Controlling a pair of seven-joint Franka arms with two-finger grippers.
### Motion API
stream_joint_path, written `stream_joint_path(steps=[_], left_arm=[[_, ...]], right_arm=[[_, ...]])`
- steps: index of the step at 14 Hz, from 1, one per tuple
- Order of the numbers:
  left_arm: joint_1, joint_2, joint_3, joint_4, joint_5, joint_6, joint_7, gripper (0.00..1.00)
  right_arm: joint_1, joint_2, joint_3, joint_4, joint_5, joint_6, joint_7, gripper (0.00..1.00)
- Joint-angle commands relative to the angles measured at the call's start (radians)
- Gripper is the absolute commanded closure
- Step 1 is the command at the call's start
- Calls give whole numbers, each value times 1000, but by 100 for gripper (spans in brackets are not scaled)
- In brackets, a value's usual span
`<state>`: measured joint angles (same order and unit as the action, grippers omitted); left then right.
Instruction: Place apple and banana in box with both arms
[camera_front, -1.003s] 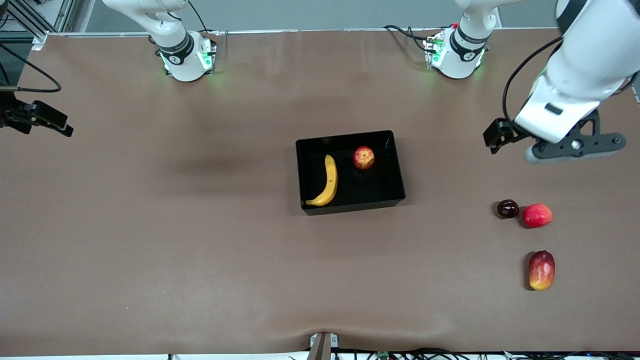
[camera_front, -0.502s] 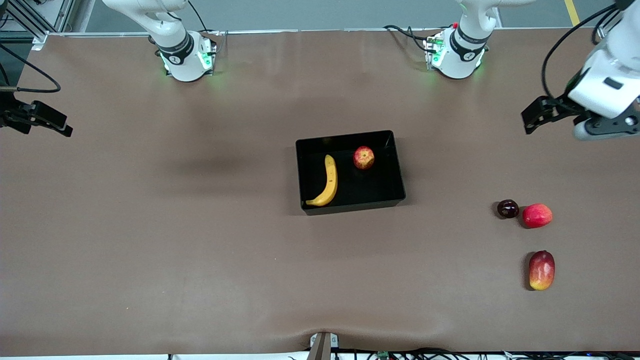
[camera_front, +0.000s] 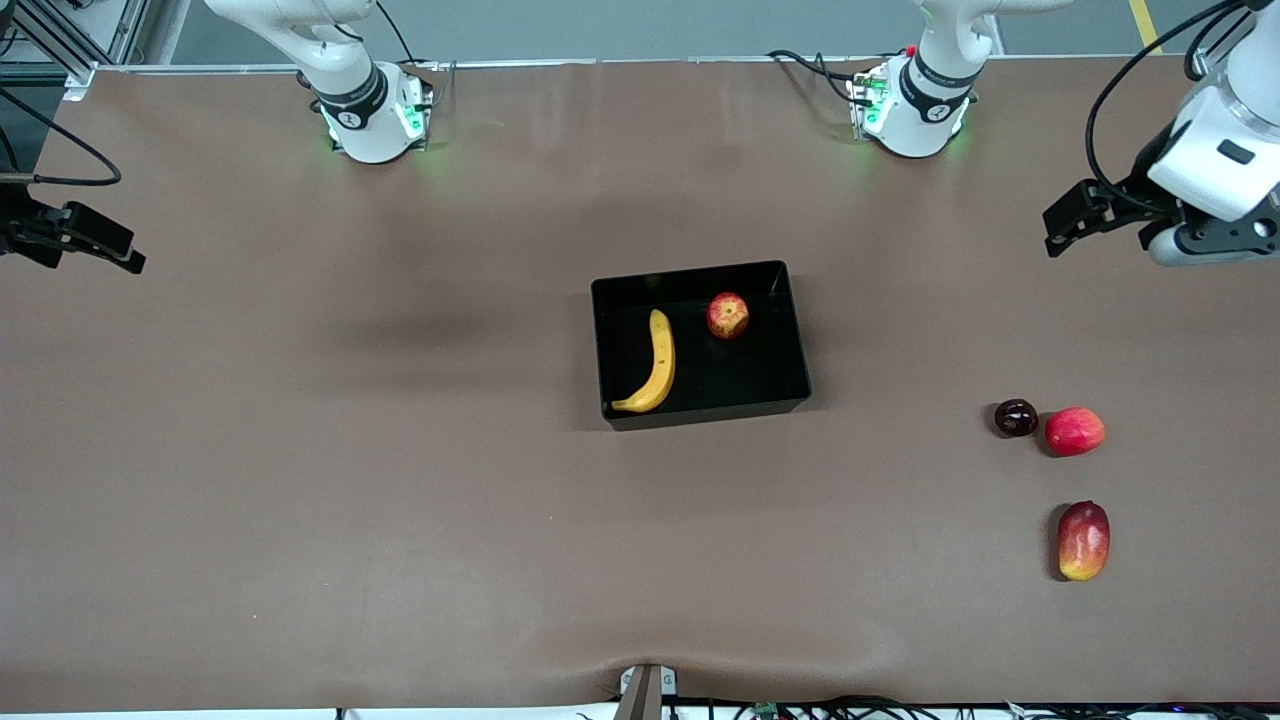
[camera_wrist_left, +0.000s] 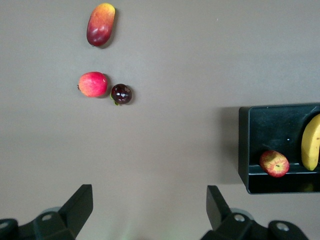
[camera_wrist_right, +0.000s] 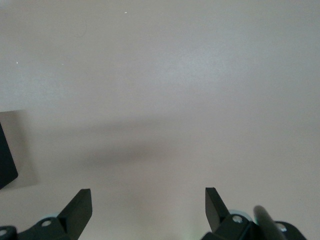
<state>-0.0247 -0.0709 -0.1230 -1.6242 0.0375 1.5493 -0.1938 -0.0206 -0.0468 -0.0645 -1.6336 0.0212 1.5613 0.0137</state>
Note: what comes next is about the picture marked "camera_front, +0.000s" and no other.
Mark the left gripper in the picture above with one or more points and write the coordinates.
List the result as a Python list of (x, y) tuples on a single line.
[(1131, 195)]

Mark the red yellow apple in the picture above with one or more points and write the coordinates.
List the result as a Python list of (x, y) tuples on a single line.
[(727, 316)]

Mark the black plastic box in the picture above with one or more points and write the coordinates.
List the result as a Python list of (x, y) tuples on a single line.
[(740, 380)]

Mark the yellow banana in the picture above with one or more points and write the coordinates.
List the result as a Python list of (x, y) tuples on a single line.
[(660, 360)]

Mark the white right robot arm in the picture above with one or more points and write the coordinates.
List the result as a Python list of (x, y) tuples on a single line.
[(360, 110)]

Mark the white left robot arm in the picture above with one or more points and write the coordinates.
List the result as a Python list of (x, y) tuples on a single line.
[(925, 100)]

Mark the dark purple plum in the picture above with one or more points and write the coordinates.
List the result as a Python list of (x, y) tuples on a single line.
[(1015, 417)]

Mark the red peach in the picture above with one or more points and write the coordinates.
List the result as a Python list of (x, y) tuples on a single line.
[(1075, 431)]

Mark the red yellow mango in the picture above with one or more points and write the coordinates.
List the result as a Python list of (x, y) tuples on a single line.
[(1084, 540)]

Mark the brown table cover mat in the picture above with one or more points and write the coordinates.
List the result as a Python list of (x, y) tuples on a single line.
[(640, 550)]

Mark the small green circuit board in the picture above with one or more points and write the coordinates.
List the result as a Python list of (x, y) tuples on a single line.
[(766, 711)]

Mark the silver table edge rail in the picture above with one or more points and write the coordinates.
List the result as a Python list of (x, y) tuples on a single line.
[(180, 68)]

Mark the aluminium frame structure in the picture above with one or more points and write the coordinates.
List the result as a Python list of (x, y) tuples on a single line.
[(60, 40)]

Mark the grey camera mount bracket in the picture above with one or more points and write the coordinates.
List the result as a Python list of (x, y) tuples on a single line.
[(645, 690)]

